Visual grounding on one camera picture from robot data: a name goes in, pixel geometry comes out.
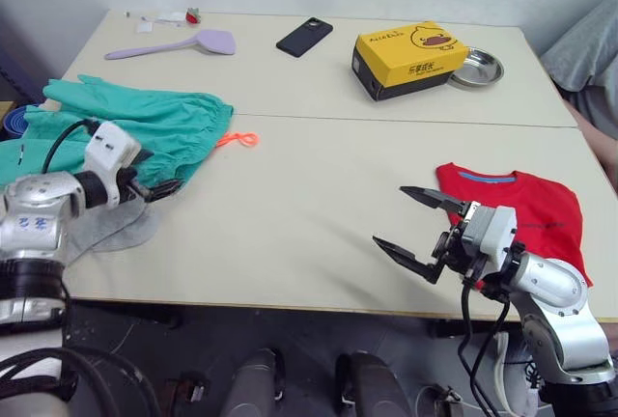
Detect grey sock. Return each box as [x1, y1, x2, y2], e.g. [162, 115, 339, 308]
[94, 194, 159, 253]
[62, 193, 149, 264]

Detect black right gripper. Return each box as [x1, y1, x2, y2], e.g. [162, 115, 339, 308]
[371, 185, 490, 289]

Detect dark rounded shape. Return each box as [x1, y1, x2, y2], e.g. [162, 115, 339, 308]
[225, 347, 287, 417]
[334, 350, 412, 417]

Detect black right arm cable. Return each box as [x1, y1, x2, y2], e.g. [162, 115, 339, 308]
[457, 275, 513, 417]

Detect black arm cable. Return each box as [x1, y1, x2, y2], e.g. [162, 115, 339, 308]
[42, 118, 98, 175]
[457, 275, 513, 417]

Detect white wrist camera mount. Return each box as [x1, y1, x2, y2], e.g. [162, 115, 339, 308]
[82, 121, 142, 209]
[460, 205, 520, 264]

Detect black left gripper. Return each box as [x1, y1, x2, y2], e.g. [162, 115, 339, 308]
[117, 147, 183, 206]

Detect round steel bowl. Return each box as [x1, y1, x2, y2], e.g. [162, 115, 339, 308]
[449, 46, 505, 89]

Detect black smartphone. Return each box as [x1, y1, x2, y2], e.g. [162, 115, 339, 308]
[275, 16, 335, 59]

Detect green shorts with orange drawstring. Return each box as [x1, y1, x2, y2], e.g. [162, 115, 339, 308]
[0, 73, 260, 192]

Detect person in grey clothes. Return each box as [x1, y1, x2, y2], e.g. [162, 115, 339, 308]
[539, 0, 618, 199]

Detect black cable bundle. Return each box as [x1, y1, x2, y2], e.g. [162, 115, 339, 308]
[0, 345, 161, 417]

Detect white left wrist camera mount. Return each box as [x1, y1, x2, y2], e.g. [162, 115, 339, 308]
[82, 121, 142, 209]

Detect red t-shirt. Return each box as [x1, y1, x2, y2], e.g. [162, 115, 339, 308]
[435, 161, 595, 289]

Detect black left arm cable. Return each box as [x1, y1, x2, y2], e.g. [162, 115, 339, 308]
[42, 118, 98, 175]

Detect lilac silicone spatula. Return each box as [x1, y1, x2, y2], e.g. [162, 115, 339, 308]
[103, 28, 238, 62]

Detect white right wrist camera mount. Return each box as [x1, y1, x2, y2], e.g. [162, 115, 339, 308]
[460, 205, 520, 264]

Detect yellow duck print box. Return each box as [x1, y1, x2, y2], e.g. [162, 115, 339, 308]
[351, 20, 471, 102]

